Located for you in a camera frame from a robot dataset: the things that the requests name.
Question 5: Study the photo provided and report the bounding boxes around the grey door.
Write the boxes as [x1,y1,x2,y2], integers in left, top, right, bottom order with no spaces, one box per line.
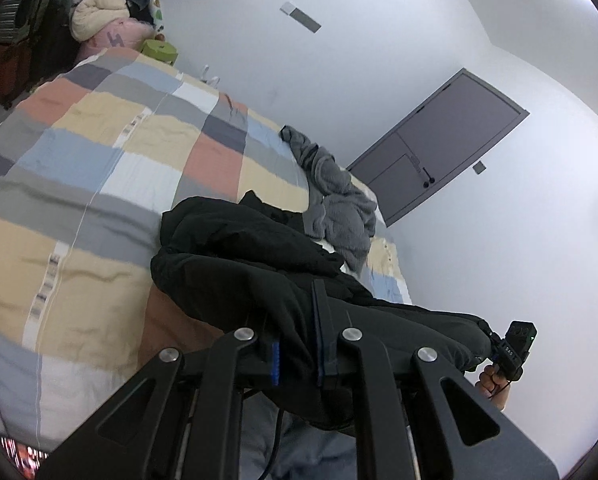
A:
[346,68,530,228]

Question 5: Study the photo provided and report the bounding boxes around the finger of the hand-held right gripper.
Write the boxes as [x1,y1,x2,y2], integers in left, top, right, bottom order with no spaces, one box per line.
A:
[483,329,506,362]

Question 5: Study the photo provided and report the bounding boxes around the person's right hand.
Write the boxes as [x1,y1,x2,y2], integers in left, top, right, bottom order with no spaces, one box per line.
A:
[475,362,511,412]

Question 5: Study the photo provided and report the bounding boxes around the light blue denim jeans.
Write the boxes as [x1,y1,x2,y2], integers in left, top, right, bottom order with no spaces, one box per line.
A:
[239,390,411,480]

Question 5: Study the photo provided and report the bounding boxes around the long wall switch panel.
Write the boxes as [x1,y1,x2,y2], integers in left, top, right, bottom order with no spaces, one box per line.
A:
[280,2,323,34]

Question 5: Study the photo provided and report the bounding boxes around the grey fleece garment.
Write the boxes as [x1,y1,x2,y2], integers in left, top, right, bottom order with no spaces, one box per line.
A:
[279,125,379,274]

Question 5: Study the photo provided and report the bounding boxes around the patchwork bed quilt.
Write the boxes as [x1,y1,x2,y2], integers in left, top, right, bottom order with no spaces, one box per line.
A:
[0,52,413,456]

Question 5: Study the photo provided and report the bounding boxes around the black bag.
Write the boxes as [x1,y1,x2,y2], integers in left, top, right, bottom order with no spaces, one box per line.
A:
[29,0,82,93]

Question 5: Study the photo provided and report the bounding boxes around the black puffer jacket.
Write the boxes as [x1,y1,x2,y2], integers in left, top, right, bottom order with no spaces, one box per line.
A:
[150,190,496,432]

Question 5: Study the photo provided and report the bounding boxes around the grey hard suitcase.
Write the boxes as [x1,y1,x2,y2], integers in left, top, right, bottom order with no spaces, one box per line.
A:
[0,0,61,45]

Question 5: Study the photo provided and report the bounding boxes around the red-brown trunk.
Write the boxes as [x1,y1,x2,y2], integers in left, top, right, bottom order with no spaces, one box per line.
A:
[0,35,36,109]

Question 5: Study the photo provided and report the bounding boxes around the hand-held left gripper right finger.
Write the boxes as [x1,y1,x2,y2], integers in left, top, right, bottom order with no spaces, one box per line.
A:
[311,278,560,480]

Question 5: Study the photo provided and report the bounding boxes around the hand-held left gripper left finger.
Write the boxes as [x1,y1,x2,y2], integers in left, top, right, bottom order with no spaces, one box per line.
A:
[36,327,282,480]

